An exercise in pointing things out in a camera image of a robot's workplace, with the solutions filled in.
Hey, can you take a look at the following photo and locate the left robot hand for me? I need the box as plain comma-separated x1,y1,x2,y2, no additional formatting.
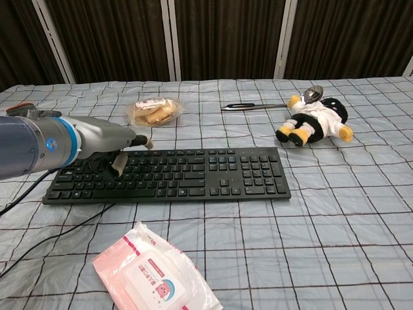
77,117,154,178

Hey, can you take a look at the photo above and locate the black computer keyboard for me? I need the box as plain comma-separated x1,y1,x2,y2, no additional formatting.
42,147,292,205

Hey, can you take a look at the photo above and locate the bread in clear bag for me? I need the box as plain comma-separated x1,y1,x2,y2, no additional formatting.
125,96,184,128

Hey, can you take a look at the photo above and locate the grey knitted work glove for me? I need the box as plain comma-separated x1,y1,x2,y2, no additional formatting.
5,102,63,119

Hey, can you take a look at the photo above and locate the pink wet wipes pack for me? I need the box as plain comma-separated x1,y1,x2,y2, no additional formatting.
92,221,223,310

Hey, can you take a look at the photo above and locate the black white plush toy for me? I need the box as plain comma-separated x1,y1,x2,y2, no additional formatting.
276,94,354,148

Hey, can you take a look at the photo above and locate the light blue plaid tablecloth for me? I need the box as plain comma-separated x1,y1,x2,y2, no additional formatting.
0,75,413,310

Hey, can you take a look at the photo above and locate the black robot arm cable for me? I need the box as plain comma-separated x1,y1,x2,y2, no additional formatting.
0,169,54,216

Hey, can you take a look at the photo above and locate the white screen frame post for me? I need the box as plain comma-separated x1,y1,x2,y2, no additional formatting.
166,0,182,81
31,0,77,84
272,0,298,79
402,54,413,78

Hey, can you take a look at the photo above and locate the black keyboard cable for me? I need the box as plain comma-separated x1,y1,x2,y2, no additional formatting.
0,202,116,278

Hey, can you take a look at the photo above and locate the metal ladle black handle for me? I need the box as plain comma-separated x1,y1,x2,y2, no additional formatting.
221,85,325,112

